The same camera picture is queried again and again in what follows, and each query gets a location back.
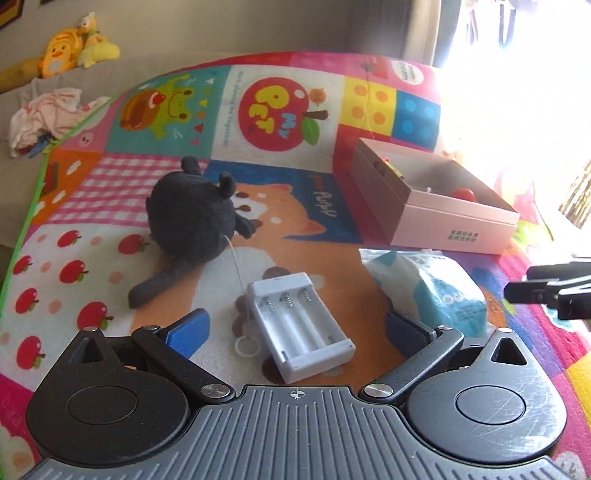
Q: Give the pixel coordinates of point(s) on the pink white clothes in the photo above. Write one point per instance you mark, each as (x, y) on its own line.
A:
(51, 110)

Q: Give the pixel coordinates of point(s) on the yellow duck backpack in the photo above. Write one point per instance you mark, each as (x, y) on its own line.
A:
(60, 53)

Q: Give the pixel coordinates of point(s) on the beige curtain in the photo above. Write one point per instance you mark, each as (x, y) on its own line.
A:
(448, 32)

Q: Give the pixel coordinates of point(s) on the black plush toy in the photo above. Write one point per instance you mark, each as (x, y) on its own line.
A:
(194, 217)

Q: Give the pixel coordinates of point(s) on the blue tissue packet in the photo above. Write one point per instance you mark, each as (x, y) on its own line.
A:
(443, 290)

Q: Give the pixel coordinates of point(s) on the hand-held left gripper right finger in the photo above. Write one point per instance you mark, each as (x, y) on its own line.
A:
(406, 334)

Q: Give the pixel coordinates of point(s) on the yellow pillow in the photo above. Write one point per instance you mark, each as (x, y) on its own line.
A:
(18, 74)

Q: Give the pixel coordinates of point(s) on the pink yellow cupcake toy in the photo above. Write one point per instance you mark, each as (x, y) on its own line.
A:
(392, 170)

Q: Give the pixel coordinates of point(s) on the pink cardboard box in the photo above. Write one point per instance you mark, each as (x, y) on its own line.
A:
(443, 226)

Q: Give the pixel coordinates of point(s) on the colourful cartoon play mat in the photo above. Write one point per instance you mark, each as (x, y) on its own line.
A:
(138, 184)

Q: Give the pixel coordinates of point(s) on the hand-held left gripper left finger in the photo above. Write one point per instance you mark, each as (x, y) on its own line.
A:
(189, 330)

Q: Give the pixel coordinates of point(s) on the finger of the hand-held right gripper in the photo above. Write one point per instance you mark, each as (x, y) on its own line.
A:
(558, 270)
(531, 291)

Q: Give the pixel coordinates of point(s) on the framed wall picture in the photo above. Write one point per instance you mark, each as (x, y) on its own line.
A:
(9, 11)

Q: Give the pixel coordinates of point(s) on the brown striped cloth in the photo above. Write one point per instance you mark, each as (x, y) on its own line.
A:
(577, 194)

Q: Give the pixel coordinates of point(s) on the white battery holder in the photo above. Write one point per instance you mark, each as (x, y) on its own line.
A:
(300, 323)

